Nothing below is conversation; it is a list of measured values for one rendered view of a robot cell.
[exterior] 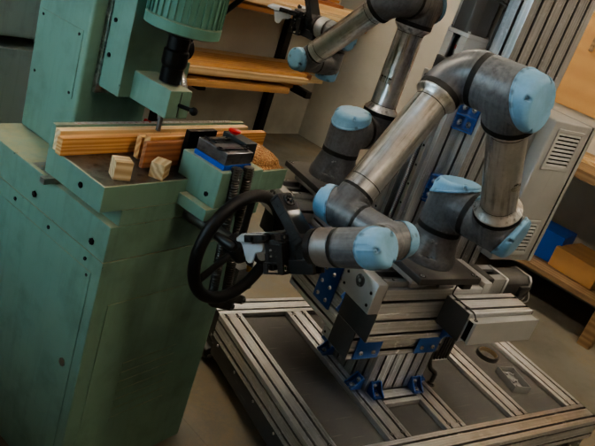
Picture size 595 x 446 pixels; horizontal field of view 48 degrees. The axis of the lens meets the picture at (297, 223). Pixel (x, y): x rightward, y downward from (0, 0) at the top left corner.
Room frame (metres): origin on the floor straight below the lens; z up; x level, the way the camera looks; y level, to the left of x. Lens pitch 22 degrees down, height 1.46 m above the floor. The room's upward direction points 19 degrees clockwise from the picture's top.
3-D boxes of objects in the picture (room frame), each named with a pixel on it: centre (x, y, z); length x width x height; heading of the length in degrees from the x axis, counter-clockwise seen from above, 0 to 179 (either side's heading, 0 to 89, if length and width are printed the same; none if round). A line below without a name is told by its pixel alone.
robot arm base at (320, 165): (2.05, -0.05, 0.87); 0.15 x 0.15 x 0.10
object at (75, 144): (1.59, 0.36, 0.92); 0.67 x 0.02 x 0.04; 148
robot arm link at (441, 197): (1.65, -0.36, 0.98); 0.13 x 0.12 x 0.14; 55
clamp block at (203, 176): (1.46, 0.21, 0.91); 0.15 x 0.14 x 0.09; 148
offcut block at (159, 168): (1.38, 0.33, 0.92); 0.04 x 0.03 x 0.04; 178
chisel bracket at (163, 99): (1.54, 0.41, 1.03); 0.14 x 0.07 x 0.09; 58
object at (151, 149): (1.49, 0.31, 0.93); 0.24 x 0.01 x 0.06; 148
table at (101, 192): (1.51, 0.28, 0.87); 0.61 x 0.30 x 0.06; 148
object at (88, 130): (1.57, 0.39, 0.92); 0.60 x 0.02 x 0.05; 148
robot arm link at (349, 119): (2.05, -0.06, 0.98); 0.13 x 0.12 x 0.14; 142
